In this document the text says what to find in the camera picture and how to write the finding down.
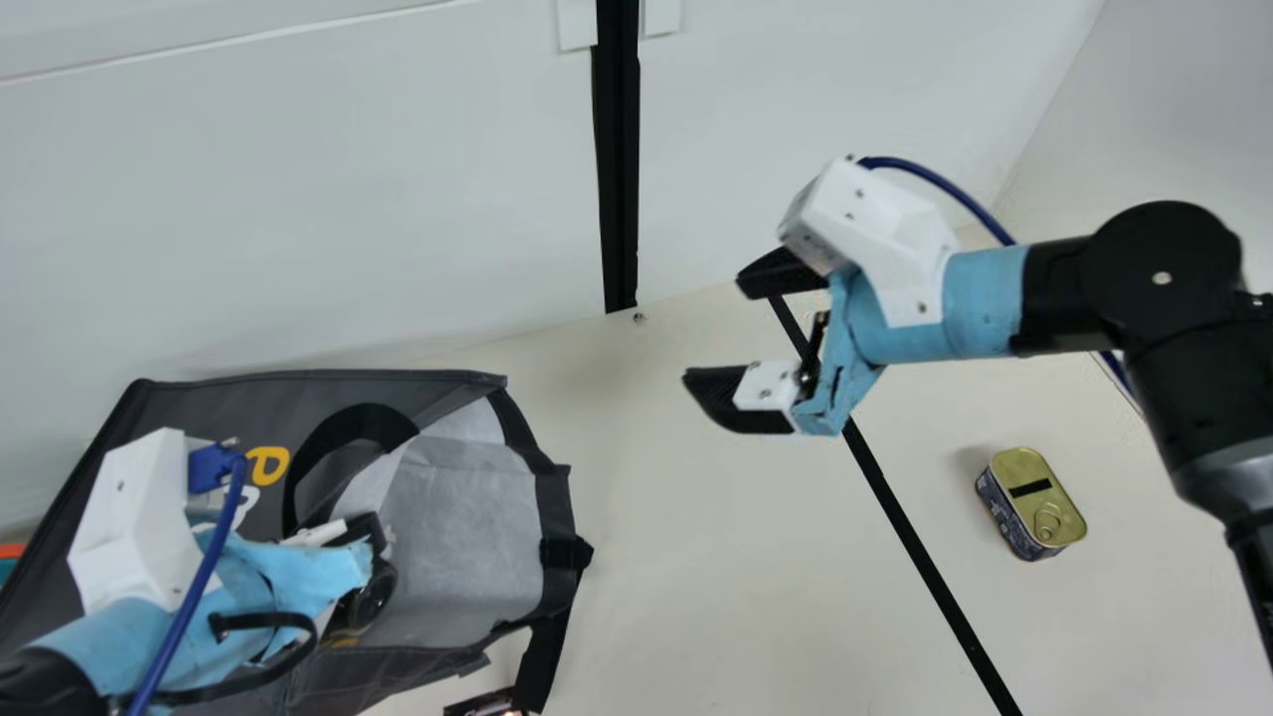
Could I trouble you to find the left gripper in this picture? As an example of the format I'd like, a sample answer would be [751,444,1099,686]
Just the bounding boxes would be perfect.
[28,510,391,699]

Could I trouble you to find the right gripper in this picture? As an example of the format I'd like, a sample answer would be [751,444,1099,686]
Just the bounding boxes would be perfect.
[681,244,1031,439]

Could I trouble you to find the rectangular tin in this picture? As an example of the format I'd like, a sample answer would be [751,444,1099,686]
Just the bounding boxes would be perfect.
[975,447,1088,563]

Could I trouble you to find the black strip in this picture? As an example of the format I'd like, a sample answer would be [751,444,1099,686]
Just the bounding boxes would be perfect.
[768,294,1025,716]

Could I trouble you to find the dark grey bag with straps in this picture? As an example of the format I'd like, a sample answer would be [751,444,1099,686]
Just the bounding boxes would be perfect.
[0,370,596,716]

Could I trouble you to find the blue cable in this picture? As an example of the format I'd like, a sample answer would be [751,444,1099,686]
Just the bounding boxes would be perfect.
[857,155,1137,404]
[124,441,250,716]

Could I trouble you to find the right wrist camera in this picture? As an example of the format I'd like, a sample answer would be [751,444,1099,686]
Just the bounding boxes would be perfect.
[777,154,962,330]

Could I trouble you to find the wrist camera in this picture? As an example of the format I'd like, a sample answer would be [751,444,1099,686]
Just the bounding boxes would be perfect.
[66,428,218,616]
[777,154,962,330]

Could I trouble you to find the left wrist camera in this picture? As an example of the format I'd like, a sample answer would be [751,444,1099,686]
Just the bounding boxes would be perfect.
[66,428,218,616]

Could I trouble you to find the black post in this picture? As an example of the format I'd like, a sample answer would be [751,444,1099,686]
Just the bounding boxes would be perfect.
[591,0,640,315]

